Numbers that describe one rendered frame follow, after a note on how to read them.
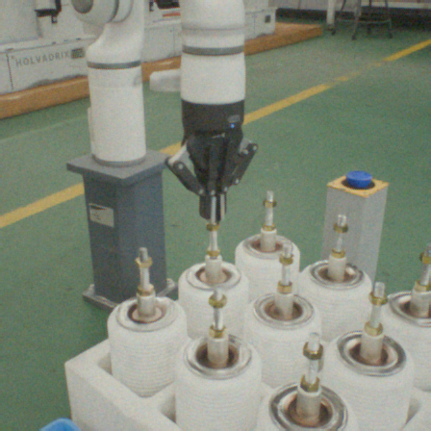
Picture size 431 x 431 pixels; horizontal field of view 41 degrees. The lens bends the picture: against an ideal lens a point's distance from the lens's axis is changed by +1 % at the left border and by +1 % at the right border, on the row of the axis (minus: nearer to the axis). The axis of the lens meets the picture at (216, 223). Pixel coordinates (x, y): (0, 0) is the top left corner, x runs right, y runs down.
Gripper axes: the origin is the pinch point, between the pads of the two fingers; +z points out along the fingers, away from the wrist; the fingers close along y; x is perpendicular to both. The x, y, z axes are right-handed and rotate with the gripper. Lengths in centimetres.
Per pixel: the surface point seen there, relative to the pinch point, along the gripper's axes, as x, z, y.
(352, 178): 0.4, 2.7, 27.4
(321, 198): 50, 36, 76
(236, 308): -4.8, 13.1, 0.2
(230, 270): -0.6, 10.1, 2.5
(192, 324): -1.4, 15.6, -4.4
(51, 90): 199, 29, 56
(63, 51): 211, 15, 69
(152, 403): -8.9, 17.5, -15.3
